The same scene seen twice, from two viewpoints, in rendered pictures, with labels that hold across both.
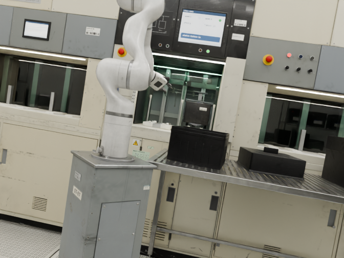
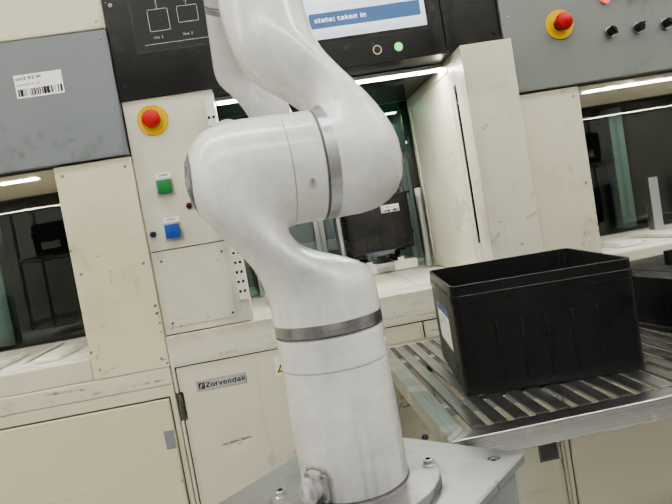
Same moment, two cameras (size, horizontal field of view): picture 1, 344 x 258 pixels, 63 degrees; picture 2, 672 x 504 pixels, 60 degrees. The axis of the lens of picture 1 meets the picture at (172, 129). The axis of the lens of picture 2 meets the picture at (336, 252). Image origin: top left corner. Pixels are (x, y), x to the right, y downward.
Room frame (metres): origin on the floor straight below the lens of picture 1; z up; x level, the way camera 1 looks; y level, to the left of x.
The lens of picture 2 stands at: (0.59, 0.34, 1.06)
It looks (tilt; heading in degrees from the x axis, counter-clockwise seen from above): 3 degrees down; 348
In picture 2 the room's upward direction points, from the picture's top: 10 degrees counter-clockwise
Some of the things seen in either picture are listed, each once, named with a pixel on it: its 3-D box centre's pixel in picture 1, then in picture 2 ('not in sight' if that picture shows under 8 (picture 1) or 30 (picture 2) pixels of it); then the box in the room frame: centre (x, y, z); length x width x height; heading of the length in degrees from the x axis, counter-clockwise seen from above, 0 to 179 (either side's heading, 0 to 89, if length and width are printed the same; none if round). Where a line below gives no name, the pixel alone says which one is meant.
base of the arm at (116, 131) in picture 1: (116, 136); (343, 408); (1.23, 0.23, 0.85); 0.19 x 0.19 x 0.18
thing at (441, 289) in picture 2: (199, 145); (523, 313); (1.52, -0.16, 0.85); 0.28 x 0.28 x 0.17; 75
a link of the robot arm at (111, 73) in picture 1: (115, 87); (281, 226); (1.22, 0.27, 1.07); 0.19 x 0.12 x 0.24; 91
